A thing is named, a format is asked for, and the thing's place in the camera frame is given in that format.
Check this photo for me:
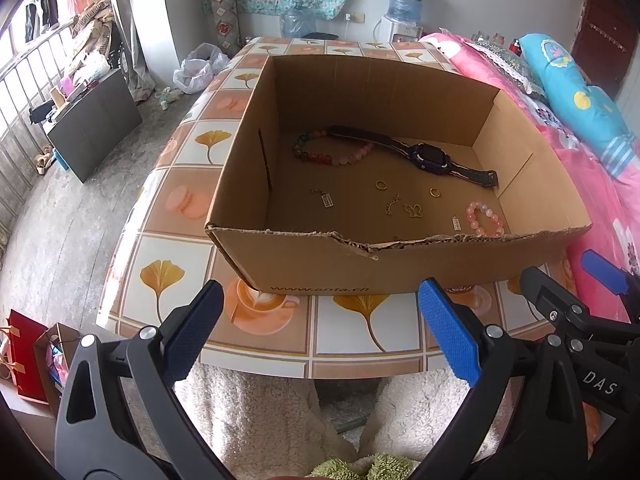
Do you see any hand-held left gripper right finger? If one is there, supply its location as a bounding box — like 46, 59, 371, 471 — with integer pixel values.
417, 277, 586, 480

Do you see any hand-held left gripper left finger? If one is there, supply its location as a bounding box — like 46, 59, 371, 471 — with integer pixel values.
54, 280, 224, 480

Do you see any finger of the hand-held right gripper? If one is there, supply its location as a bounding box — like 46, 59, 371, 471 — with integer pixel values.
519, 266, 640, 337
581, 249, 640, 306

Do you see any pink bead bracelet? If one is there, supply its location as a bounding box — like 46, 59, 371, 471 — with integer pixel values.
466, 201, 506, 238

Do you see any brown cardboard box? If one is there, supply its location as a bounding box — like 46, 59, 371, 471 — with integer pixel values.
205, 54, 593, 296

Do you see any dark purple smart watch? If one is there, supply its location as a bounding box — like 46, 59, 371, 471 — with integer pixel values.
327, 125, 501, 188

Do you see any multicolour bead bracelet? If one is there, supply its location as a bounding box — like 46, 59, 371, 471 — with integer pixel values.
292, 129, 376, 167

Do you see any pink floral blanket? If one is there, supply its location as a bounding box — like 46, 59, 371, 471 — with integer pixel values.
419, 32, 640, 326

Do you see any white fluffy clothing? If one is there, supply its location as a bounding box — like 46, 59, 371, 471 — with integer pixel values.
175, 360, 516, 480

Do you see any brown paper bag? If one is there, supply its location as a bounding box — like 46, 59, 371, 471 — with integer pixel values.
34, 322, 83, 416

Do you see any coffee and leaf print tablecloth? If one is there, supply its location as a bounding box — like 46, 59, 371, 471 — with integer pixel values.
96, 36, 581, 380

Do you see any green fluffy cloth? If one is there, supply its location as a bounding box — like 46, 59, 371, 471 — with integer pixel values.
305, 452, 426, 480

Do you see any red paper bag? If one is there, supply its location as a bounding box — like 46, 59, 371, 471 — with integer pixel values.
0, 310, 51, 403

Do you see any blue cartoon pillow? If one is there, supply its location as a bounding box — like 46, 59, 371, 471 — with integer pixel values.
517, 33, 640, 178

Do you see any lace trimmed grey pillow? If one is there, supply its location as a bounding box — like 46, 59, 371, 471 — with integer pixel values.
467, 40, 546, 101

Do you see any pair of sandals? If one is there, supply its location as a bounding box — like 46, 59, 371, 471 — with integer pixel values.
32, 144, 56, 176

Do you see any dark cabinet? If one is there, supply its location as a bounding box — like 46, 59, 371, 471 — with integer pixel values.
47, 67, 143, 183

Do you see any dark red door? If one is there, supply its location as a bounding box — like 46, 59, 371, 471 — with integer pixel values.
570, 0, 638, 93

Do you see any white plastic bag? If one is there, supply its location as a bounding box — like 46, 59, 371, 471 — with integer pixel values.
173, 42, 231, 95

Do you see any metal railing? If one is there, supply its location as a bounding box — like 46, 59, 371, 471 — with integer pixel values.
0, 25, 76, 241

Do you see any white water dispenser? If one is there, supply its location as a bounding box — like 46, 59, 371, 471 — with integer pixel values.
375, 16, 423, 43

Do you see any pile of clothes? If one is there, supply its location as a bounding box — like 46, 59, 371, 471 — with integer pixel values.
65, 0, 126, 86

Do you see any long patterned cushion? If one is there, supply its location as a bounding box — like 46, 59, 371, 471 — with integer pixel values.
200, 0, 241, 53

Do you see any empty clear water jug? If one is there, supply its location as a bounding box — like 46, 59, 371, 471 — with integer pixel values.
280, 2, 321, 38

